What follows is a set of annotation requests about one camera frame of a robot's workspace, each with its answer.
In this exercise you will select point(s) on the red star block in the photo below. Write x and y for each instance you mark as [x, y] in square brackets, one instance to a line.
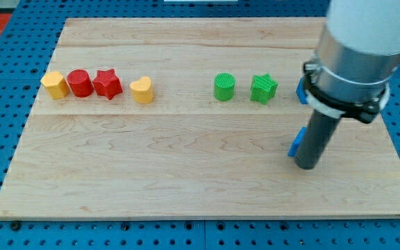
[107, 83]

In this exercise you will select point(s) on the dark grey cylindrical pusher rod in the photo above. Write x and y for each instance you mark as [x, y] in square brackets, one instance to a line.
[318, 133]

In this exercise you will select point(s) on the yellow hexagon block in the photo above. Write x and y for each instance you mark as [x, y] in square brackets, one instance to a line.
[55, 85]

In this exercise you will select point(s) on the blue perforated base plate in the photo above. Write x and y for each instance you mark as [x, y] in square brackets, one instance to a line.
[26, 46]

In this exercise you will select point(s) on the blue triangle block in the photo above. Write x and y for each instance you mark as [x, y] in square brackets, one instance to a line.
[296, 142]

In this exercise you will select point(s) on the blue block behind arm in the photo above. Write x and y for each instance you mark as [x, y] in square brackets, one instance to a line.
[300, 92]

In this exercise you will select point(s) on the green star block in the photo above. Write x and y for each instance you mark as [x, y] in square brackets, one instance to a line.
[263, 88]

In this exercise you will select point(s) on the yellow heart block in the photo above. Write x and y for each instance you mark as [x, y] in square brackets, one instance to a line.
[142, 90]

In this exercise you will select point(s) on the green cylinder block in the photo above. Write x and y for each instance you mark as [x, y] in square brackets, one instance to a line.
[224, 84]

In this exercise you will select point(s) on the red cylinder block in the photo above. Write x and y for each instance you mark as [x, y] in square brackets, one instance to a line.
[80, 83]

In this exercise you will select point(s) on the light wooden board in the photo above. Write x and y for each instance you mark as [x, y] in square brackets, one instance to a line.
[187, 155]

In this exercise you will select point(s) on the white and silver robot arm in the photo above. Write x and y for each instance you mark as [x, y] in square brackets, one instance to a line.
[348, 75]

